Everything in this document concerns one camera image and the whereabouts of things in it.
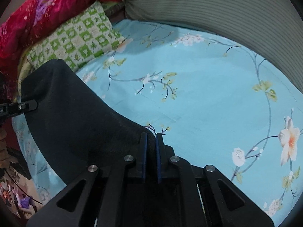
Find light blue floral bedsheet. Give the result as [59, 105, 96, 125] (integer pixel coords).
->
[12, 20, 302, 226]

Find green checkered pillow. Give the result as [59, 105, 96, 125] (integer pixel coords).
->
[26, 1, 124, 71]

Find person's left hand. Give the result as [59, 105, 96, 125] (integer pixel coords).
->
[0, 128, 10, 178]

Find grey striped bolster pillow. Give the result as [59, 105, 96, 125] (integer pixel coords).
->
[125, 0, 302, 90]

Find black pants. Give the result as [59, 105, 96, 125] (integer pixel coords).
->
[22, 59, 155, 184]

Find red pink blanket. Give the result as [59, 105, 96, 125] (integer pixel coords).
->
[1, 0, 122, 100]

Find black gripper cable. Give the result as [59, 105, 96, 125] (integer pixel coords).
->
[3, 169, 43, 206]

